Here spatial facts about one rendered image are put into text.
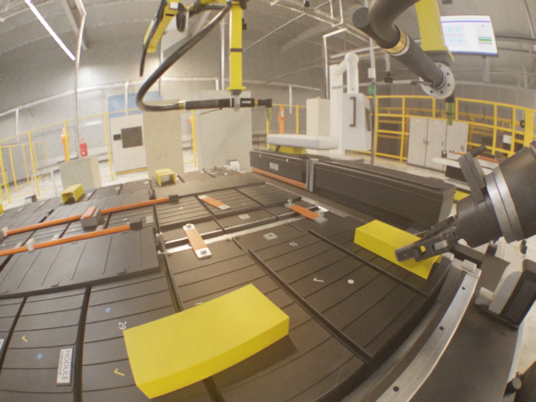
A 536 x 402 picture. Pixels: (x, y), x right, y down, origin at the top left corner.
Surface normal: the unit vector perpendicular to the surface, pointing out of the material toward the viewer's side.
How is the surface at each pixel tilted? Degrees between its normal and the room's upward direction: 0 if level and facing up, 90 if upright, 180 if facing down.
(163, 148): 90
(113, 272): 0
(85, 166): 90
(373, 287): 0
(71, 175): 90
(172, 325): 0
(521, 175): 67
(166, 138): 90
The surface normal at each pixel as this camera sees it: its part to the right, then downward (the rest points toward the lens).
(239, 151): 0.51, 0.27
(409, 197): -0.86, 0.18
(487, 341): -0.02, -0.95
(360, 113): -0.56, 0.27
